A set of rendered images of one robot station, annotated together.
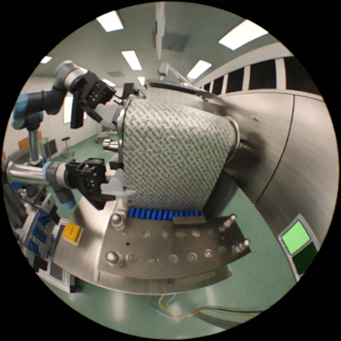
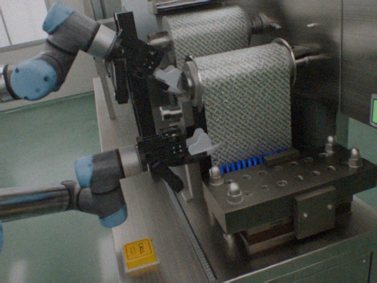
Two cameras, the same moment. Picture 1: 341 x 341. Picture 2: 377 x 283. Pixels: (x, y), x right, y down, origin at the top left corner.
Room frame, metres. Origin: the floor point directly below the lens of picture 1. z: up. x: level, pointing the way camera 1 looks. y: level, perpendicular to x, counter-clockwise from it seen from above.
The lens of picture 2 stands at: (-0.63, 0.17, 1.48)
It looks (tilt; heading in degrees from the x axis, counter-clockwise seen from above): 24 degrees down; 359
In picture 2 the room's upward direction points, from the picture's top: 9 degrees counter-clockwise
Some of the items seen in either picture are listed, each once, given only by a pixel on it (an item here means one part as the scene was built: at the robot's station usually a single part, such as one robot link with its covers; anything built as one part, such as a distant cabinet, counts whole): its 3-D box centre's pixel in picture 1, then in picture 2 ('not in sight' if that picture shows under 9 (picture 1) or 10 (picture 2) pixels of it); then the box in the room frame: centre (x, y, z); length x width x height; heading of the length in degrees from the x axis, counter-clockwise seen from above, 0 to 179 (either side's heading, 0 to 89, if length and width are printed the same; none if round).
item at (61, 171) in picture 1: (68, 175); (131, 160); (0.15, 0.30, 1.11); 0.08 x 0.05 x 0.08; 11
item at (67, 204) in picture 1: (65, 192); (105, 201); (0.14, 0.39, 1.01); 0.11 x 0.08 x 0.11; 59
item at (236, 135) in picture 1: (221, 140); (280, 65); (0.29, -0.13, 1.25); 0.15 x 0.01 x 0.15; 11
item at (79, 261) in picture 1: (152, 148); (159, 113); (1.17, 0.27, 0.88); 2.52 x 0.66 x 0.04; 11
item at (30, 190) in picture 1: (30, 186); not in sight; (0.04, 1.03, 0.87); 0.15 x 0.15 x 0.10
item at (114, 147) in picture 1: (120, 180); (185, 151); (0.27, 0.17, 1.05); 0.06 x 0.05 x 0.31; 101
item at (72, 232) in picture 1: (71, 232); (139, 253); (0.04, 0.32, 0.91); 0.07 x 0.07 x 0.02; 11
